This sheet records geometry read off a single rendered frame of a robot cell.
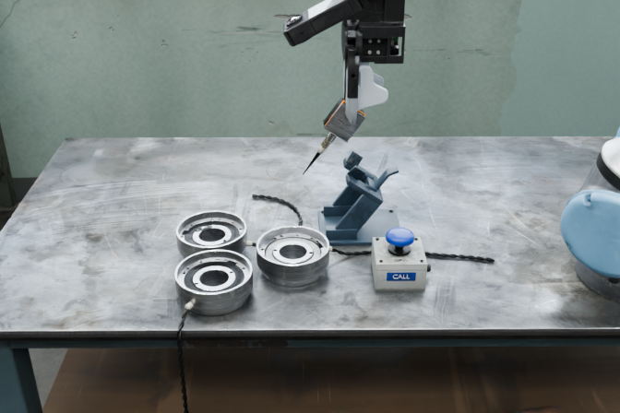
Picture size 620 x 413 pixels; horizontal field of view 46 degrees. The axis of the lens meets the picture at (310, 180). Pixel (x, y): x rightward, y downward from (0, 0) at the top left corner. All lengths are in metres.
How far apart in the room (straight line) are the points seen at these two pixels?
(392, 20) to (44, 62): 1.92
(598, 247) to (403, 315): 0.26
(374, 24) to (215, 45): 1.65
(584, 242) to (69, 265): 0.71
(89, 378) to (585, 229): 0.83
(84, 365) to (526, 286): 0.74
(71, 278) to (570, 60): 2.08
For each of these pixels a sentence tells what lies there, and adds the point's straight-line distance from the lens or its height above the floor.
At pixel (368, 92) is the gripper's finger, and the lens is 1.04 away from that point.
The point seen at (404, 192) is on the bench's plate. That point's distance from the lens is 1.28.
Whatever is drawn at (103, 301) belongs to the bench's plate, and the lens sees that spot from 1.05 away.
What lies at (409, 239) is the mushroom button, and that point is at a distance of 1.01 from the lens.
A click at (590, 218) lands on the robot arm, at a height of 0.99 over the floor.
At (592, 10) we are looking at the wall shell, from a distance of 2.75.
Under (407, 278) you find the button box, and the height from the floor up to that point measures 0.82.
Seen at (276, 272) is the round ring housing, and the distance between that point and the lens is 1.02.
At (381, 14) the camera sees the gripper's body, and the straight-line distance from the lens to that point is 1.02.
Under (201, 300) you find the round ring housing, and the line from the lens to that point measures 0.97.
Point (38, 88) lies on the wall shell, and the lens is 2.82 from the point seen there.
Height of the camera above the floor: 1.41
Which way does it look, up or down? 28 degrees down
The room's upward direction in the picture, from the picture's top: straight up
